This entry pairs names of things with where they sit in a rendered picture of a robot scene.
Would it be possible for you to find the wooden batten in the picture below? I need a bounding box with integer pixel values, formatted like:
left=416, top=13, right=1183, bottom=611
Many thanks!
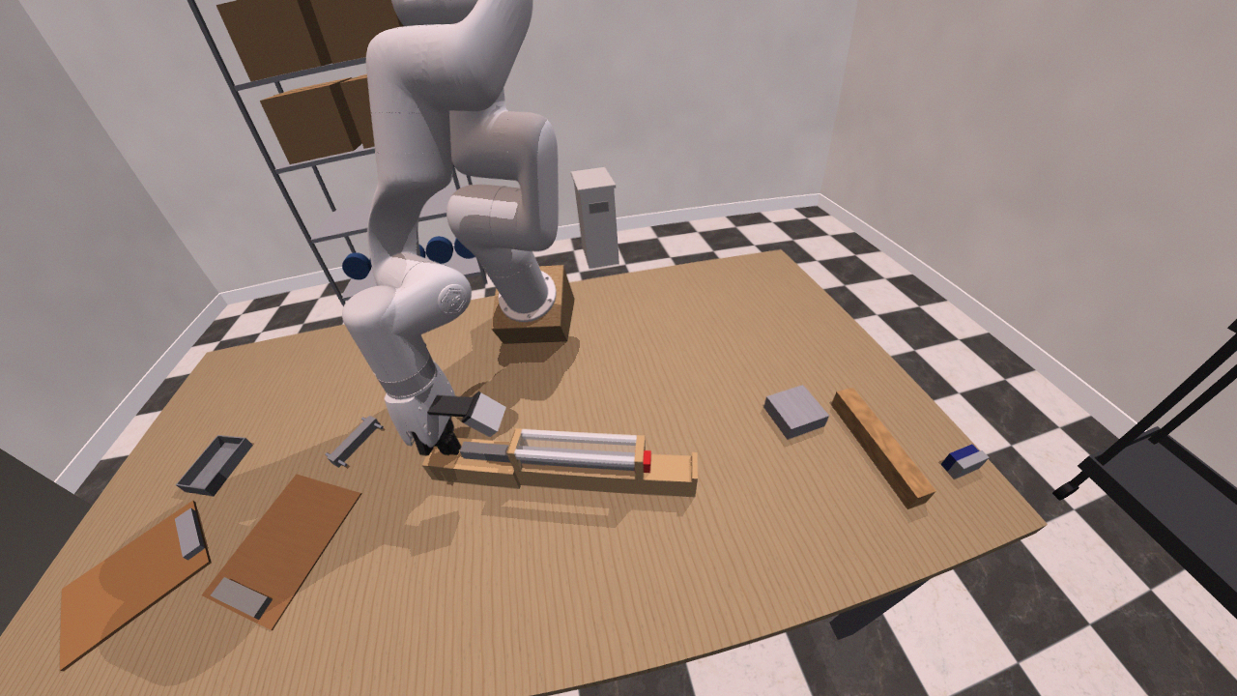
left=831, top=388, right=936, bottom=509

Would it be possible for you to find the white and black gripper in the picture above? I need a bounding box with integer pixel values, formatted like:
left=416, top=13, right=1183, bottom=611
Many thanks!
left=385, top=361, right=461, bottom=456

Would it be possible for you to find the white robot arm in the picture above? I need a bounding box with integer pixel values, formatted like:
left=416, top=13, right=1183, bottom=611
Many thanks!
left=341, top=0, right=559, bottom=396

